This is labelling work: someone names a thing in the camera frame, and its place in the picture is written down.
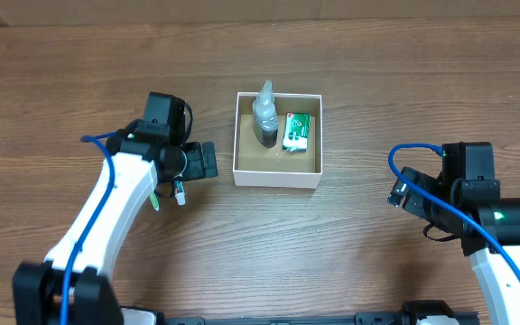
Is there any teal toothpaste tube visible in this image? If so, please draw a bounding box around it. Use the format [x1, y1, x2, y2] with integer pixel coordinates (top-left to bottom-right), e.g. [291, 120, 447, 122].
[173, 180, 186, 206]

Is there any green toothbrush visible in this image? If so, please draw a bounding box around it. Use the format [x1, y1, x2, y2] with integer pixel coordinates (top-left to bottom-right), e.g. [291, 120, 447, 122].
[149, 192, 160, 211]

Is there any clear plastic bottle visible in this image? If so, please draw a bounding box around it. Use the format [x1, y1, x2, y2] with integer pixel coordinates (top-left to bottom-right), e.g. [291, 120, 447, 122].
[252, 79, 278, 148]

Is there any green soap packet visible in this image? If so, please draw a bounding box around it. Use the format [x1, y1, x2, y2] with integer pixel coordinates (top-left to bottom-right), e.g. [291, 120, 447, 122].
[282, 112, 311, 153]

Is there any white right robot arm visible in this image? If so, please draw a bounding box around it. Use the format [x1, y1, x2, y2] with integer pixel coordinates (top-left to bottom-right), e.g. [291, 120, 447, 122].
[387, 142, 520, 324]

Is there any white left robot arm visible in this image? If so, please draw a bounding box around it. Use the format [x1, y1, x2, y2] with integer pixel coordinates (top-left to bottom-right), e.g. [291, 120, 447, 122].
[12, 92, 218, 325]

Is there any white cardboard box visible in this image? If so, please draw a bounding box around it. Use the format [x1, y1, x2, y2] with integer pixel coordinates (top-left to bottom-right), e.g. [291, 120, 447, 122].
[232, 92, 323, 189]

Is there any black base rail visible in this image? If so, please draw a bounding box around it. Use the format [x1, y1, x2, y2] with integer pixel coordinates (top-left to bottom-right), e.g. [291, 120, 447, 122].
[119, 300, 480, 325]

